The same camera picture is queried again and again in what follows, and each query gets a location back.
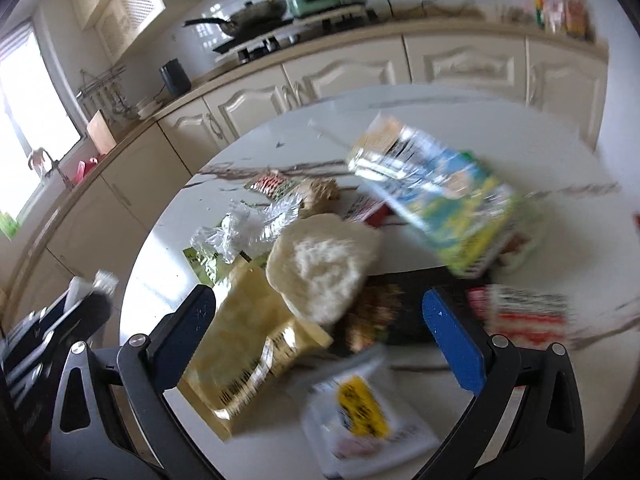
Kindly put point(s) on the metal utensil rack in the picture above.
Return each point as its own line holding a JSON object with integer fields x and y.
{"x": 102, "y": 87}

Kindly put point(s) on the red plastic basket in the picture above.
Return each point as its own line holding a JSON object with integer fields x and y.
{"x": 85, "y": 170}

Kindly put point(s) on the wooden cutting board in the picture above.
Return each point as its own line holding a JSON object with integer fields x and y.
{"x": 102, "y": 132}

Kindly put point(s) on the metal sink faucet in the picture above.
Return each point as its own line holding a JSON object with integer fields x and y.
{"x": 47, "y": 162}

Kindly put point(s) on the green dish soap bottle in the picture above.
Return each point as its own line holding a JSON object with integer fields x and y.
{"x": 7, "y": 225}

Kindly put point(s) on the cream base cabinets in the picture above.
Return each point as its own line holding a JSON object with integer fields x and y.
{"x": 350, "y": 77}

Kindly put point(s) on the dark snack packet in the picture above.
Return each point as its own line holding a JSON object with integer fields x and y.
{"x": 400, "y": 310}

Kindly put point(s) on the white packet yellow label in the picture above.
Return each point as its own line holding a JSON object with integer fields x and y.
{"x": 360, "y": 405}

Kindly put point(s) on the clear plastic wrapper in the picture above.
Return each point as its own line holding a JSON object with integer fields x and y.
{"x": 235, "y": 230}

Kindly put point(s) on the blue green snack bag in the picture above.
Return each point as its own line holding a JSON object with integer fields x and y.
{"x": 440, "y": 200}

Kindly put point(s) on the red striped white packet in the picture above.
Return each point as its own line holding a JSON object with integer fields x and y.
{"x": 520, "y": 310}

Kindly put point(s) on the black electric kettle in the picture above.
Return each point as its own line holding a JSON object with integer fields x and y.
{"x": 175, "y": 77}

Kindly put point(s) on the yellow snack packet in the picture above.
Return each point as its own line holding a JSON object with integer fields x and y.
{"x": 240, "y": 330}

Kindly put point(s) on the kitchen window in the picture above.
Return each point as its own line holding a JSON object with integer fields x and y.
{"x": 30, "y": 110}

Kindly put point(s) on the red green snack wrapper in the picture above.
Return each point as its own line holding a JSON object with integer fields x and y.
{"x": 270, "y": 183}

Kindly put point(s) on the small red white packet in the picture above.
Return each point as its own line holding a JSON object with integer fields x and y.
{"x": 362, "y": 208}

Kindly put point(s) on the group of seasoning bottles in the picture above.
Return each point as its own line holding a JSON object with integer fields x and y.
{"x": 562, "y": 7}

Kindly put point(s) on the round marble table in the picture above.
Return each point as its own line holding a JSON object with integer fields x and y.
{"x": 575, "y": 240}

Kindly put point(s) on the cream lattice door cabinet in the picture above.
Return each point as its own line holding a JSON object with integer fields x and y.
{"x": 125, "y": 5}

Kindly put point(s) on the white round steamed bun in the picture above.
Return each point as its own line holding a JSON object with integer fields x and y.
{"x": 320, "y": 270}

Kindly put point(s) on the brown ginger piece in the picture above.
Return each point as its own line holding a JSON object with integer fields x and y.
{"x": 320, "y": 192}

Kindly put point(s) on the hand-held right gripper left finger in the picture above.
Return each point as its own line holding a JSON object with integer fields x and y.
{"x": 197, "y": 320}

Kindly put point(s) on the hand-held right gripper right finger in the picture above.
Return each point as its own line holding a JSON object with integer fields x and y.
{"x": 452, "y": 340}

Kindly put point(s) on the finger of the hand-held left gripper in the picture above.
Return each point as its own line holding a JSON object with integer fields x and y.
{"x": 85, "y": 315}

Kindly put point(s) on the small green sachet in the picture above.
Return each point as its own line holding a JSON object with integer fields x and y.
{"x": 200, "y": 262}

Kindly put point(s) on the wok with lid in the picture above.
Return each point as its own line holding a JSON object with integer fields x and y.
{"x": 250, "y": 17}

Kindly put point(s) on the stack of white bowls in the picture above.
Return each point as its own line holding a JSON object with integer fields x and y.
{"x": 150, "y": 107}

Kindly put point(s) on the black gas stove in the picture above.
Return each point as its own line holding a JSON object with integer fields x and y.
{"x": 260, "y": 45}

